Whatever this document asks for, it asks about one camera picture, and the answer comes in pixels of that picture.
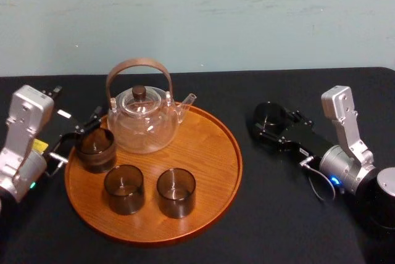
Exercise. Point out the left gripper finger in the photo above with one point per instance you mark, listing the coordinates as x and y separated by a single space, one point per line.
91 119
66 138

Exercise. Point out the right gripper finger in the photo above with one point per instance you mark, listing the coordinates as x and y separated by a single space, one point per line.
298 116
271 140

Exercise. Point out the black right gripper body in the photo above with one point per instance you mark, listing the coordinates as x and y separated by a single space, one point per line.
305 142

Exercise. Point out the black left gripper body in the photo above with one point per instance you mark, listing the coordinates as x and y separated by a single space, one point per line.
60 126

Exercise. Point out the smoky brown drinking glass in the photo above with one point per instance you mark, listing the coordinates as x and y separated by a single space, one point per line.
269 116
124 196
96 156
176 199

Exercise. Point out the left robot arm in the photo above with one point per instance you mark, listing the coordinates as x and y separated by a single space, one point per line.
21 140

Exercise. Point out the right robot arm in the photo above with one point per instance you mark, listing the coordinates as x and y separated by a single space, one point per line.
348 153

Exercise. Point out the round wooden tray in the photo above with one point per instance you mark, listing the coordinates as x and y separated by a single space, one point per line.
203 165

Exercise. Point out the glass teapot lid brown knob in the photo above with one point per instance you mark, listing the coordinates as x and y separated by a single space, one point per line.
139 99

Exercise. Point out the black table cloth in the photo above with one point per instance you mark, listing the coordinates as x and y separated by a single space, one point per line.
277 233

